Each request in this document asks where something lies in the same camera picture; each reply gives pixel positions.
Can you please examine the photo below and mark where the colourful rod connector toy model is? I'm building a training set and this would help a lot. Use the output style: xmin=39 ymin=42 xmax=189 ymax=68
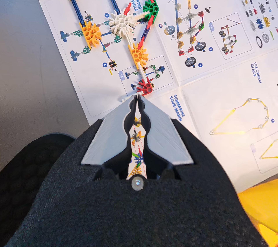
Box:
xmin=57 ymin=0 xmax=161 ymax=101

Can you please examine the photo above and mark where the toy building instruction sheet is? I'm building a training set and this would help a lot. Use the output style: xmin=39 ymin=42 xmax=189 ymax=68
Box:
xmin=25 ymin=0 xmax=278 ymax=193

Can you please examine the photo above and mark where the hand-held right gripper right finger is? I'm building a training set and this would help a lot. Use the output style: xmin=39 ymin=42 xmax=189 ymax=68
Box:
xmin=138 ymin=95 xmax=194 ymax=177

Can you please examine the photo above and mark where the yellow plastic bin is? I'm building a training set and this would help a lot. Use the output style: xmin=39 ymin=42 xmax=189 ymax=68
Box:
xmin=238 ymin=184 xmax=278 ymax=247

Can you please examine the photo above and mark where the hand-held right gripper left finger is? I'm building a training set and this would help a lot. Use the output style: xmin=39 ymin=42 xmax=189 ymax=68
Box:
xmin=81 ymin=95 xmax=138 ymax=178

